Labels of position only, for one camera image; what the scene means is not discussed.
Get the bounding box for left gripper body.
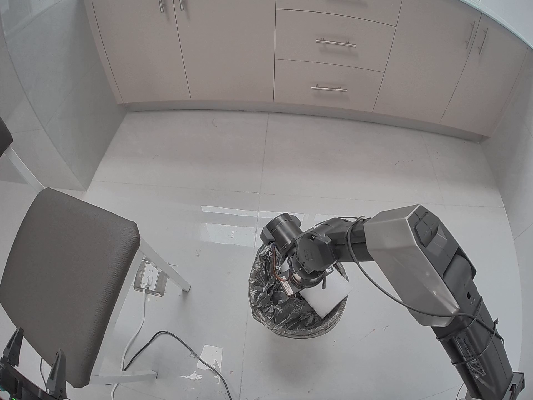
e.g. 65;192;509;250
0;357;67;400

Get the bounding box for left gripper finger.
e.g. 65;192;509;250
2;327;23;368
46;348;67;397

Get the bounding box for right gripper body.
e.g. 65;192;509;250
280;265;332;299

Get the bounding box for white foam block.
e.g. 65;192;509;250
301;272;351;319

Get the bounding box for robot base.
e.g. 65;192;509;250
458;371;526;400

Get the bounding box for beige trash bin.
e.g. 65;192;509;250
249;244;350;340

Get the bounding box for grey chair white legs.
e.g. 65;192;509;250
0;117;192;388

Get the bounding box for beige cabinet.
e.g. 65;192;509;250
79;0;533;143

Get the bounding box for black cable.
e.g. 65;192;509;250
343;216;479;319
122;330;234;400

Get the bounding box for white power cable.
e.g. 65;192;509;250
110;265;158;400

